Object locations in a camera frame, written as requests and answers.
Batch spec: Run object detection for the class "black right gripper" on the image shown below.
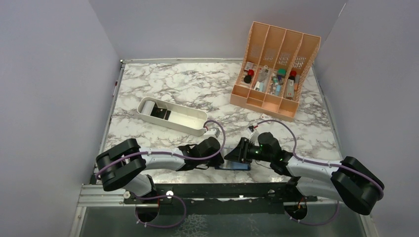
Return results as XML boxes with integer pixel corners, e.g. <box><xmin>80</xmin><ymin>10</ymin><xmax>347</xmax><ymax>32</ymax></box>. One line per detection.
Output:
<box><xmin>224</xmin><ymin>137</ymin><xmax>272</xmax><ymax>164</ymax></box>

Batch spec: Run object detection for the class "blue leather card holder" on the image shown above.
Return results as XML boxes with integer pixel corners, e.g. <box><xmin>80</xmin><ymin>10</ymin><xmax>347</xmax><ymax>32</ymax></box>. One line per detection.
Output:
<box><xmin>215</xmin><ymin>160</ymin><xmax>251</xmax><ymax>171</ymax></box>

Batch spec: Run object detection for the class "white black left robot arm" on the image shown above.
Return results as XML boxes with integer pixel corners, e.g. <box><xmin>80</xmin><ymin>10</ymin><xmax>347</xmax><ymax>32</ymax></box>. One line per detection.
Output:
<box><xmin>96</xmin><ymin>137</ymin><xmax>224</xmax><ymax>203</ymax></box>

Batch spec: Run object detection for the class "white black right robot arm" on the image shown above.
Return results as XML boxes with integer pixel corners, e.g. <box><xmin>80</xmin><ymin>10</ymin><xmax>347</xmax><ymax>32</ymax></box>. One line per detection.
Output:
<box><xmin>224</xmin><ymin>132</ymin><xmax>384</xmax><ymax>215</ymax></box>

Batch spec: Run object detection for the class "black VIP card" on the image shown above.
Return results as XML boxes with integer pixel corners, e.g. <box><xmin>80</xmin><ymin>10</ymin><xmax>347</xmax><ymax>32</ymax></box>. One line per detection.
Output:
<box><xmin>151</xmin><ymin>107</ymin><xmax>171</xmax><ymax>120</ymax></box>

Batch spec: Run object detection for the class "white card in tray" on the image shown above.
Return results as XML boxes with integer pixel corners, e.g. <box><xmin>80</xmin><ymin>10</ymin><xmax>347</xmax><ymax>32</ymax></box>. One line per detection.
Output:
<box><xmin>140</xmin><ymin>100</ymin><xmax>156</xmax><ymax>116</ymax></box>

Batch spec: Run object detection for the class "white plastic tray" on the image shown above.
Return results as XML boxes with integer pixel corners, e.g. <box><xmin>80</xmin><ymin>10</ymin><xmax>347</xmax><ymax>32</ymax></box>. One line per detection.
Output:
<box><xmin>137</xmin><ymin>97</ymin><xmax>208</xmax><ymax>136</ymax></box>

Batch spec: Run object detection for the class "black bottle red cap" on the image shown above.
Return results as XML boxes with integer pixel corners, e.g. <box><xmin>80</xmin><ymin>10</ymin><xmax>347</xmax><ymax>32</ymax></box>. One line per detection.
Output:
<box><xmin>243</xmin><ymin>69</ymin><xmax>254</xmax><ymax>84</ymax></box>

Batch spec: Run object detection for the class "grey packaged item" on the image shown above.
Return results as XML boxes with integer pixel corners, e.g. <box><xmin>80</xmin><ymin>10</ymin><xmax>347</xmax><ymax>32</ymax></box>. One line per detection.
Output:
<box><xmin>252</xmin><ymin>65</ymin><xmax>272</xmax><ymax>92</ymax></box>

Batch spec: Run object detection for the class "red capped dark bottle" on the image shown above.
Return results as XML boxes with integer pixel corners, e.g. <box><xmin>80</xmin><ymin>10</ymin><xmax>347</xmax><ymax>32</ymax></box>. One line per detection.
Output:
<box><xmin>284</xmin><ymin>71</ymin><xmax>296</xmax><ymax>100</ymax></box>

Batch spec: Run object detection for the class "green capped bottle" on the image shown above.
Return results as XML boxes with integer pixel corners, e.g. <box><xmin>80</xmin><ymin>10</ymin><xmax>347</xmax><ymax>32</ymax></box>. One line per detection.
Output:
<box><xmin>270</xmin><ymin>68</ymin><xmax>286</xmax><ymax>96</ymax></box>

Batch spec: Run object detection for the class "peach plastic file organizer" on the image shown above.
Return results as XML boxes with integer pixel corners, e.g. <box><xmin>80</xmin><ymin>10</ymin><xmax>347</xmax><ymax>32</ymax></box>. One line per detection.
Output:
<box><xmin>230</xmin><ymin>22</ymin><xmax>321</xmax><ymax>121</ymax></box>

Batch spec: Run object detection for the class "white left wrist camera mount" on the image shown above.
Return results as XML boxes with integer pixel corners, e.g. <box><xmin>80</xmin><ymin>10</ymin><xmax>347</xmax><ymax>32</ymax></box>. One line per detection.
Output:
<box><xmin>203</xmin><ymin>128</ymin><xmax>220</xmax><ymax>138</ymax></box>

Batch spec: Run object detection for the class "black metal base rail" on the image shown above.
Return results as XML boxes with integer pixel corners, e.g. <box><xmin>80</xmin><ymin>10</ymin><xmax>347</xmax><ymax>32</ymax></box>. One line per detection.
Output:
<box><xmin>78</xmin><ymin>181</ymin><xmax>369</xmax><ymax>215</ymax></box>

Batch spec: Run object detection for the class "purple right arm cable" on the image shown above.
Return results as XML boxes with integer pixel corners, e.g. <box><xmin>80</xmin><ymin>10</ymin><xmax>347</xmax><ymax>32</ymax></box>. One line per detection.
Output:
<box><xmin>250</xmin><ymin>119</ymin><xmax>384</xmax><ymax>226</ymax></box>

